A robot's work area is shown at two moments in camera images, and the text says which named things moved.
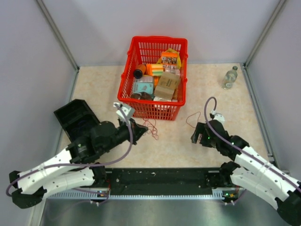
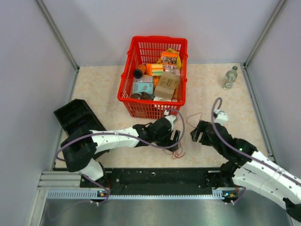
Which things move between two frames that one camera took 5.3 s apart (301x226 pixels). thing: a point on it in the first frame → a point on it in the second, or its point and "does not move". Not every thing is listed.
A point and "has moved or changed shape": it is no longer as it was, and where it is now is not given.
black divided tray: [76, 119] does not move
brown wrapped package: [142, 95] does not move
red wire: [151, 128] has moved or changed shape
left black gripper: [137, 131] → [169, 142]
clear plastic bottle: [230, 77] does not move
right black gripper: [200, 129] does not move
